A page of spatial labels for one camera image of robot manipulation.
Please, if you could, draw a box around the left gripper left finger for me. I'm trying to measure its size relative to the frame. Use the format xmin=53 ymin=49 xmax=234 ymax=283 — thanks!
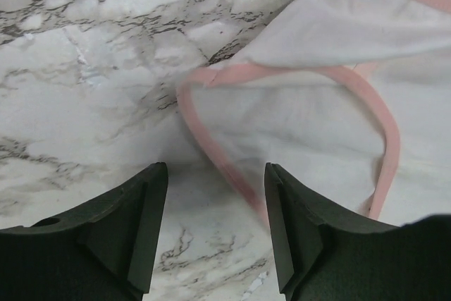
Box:
xmin=1 ymin=162 xmax=168 ymax=300

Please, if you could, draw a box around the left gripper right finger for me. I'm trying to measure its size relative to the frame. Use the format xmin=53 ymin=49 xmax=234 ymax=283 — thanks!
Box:
xmin=264 ymin=164 xmax=450 ymax=300

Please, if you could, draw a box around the white pink underwear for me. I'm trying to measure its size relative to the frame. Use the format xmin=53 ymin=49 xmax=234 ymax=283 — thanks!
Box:
xmin=177 ymin=0 xmax=450 ymax=224

